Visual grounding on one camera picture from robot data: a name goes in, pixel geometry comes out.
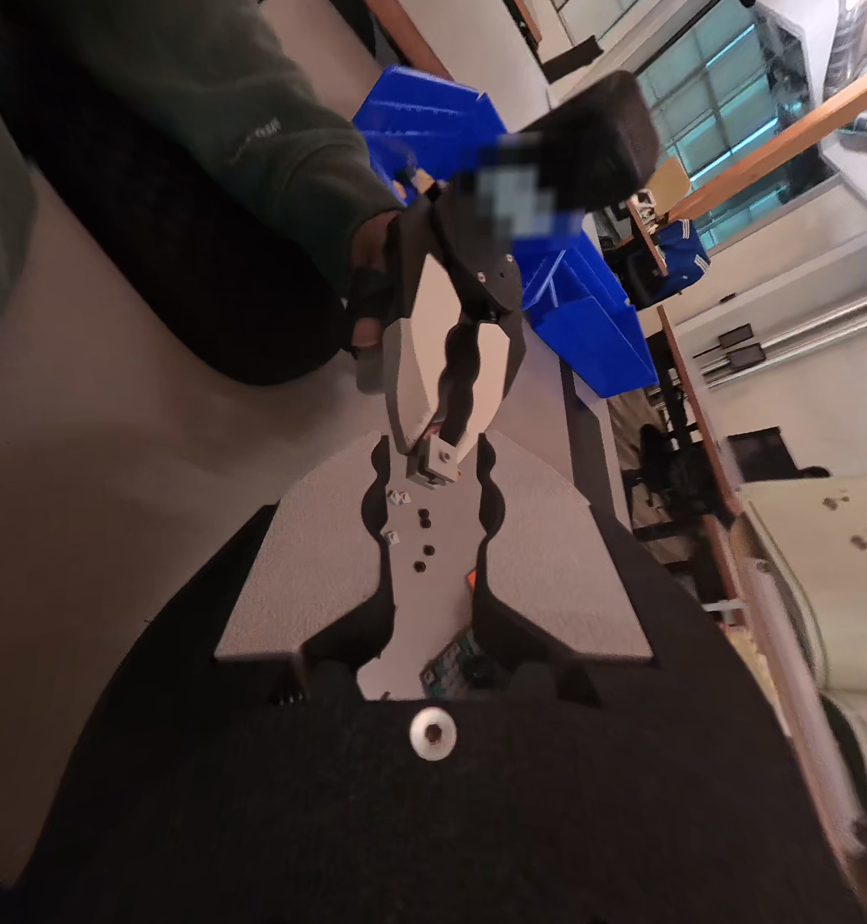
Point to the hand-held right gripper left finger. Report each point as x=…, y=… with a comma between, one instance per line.
x=310, y=563

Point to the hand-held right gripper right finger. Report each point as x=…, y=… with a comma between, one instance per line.
x=556, y=563

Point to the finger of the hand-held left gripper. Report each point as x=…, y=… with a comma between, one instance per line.
x=511, y=354
x=398, y=382

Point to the small grey brick assembly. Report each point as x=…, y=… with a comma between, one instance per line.
x=437, y=465

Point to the person's left forearm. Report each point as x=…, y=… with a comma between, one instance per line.
x=296, y=166

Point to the wooden top desk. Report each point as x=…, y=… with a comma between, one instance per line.
x=646, y=238
x=700, y=447

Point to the grey desk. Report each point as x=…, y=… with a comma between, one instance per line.
x=115, y=505

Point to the person's left hand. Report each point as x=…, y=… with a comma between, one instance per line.
x=367, y=245

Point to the blue plastic bin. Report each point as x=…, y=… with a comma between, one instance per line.
x=599, y=354
x=541, y=285
x=419, y=123

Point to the multicoloured brick model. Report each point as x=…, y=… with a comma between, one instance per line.
x=451, y=668

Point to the blue jacket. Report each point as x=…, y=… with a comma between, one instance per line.
x=682, y=252

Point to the tan chair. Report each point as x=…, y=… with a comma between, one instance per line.
x=668, y=184

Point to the black mesh office chair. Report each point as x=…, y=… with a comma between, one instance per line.
x=188, y=274

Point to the cream spotted panel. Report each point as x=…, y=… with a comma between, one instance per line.
x=823, y=613

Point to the wooden post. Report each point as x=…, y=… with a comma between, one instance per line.
x=801, y=126

